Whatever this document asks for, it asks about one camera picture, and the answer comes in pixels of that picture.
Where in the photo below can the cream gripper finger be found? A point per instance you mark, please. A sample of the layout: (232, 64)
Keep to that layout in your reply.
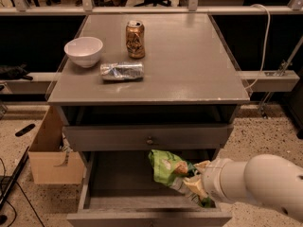
(195, 184)
(200, 167)

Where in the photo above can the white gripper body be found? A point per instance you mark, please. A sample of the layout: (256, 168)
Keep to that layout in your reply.
(212, 181)

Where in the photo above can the green rice chip bag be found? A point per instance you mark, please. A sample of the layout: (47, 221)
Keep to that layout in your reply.
(170, 169)

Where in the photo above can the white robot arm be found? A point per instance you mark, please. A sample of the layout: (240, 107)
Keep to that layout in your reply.
(265, 180)

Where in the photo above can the closed top drawer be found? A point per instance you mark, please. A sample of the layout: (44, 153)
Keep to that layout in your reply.
(166, 137)

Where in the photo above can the round drawer knob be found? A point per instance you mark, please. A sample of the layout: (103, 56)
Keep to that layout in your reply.
(150, 141)

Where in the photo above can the open middle drawer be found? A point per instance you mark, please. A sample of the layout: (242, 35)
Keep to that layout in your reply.
(119, 191)

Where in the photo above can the black bag on ledge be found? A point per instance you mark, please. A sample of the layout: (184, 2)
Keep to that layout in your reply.
(14, 72)

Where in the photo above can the silver can lying down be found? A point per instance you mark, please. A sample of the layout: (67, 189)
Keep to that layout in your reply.
(123, 70)

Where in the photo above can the cardboard box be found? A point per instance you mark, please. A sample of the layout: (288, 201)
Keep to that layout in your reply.
(52, 161)

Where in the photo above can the gold soda can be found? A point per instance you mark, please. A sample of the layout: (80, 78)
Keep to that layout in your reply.
(135, 39)

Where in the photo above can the white bowl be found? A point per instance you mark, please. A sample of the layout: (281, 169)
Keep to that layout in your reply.
(84, 51)

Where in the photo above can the black remote on floor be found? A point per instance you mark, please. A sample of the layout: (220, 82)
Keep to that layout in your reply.
(25, 130)

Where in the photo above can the metal railing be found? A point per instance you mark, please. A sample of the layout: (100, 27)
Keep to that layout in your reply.
(213, 7)

